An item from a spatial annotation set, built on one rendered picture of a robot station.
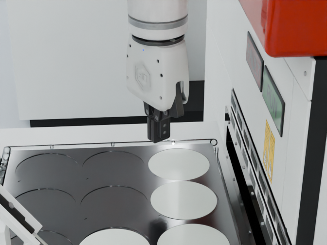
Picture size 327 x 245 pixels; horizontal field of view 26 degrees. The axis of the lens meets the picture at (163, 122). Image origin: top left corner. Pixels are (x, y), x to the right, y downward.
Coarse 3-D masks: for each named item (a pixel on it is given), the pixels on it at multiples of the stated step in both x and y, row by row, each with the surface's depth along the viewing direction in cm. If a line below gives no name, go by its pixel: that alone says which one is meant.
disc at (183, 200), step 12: (156, 192) 109; (168, 192) 109; (180, 192) 109; (192, 192) 109; (204, 192) 109; (156, 204) 107; (168, 204) 107; (180, 204) 107; (192, 204) 107; (204, 204) 107; (216, 204) 107; (168, 216) 104; (180, 216) 104; (192, 216) 104
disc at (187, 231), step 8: (192, 224) 102; (168, 232) 101; (176, 232) 101; (184, 232) 101; (192, 232) 101; (200, 232) 101; (208, 232) 101; (216, 232) 101; (160, 240) 99; (168, 240) 99; (176, 240) 99; (184, 240) 99; (192, 240) 99; (200, 240) 99; (208, 240) 99; (216, 240) 99; (224, 240) 99
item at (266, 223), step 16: (224, 128) 129; (224, 144) 129; (240, 144) 114; (240, 160) 113; (240, 176) 119; (256, 176) 106; (240, 192) 114; (256, 192) 102; (240, 208) 115; (256, 208) 101; (256, 224) 107; (272, 224) 95; (256, 240) 103; (272, 240) 92
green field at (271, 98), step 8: (264, 72) 97; (264, 80) 97; (264, 88) 97; (272, 88) 92; (264, 96) 97; (272, 96) 92; (272, 104) 92; (280, 104) 88; (272, 112) 93; (280, 112) 88; (280, 120) 88
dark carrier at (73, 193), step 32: (32, 160) 118; (64, 160) 118; (96, 160) 118; (128, 160) 118; (32, 192) 110; (64, 192) 110; (96, 192) 110; (128, 192) 110; (224, 192) 109; (64, 224) 102; (96, 224) 102; (128, 224) 102; (160, 224) 102; (224, 224) 102
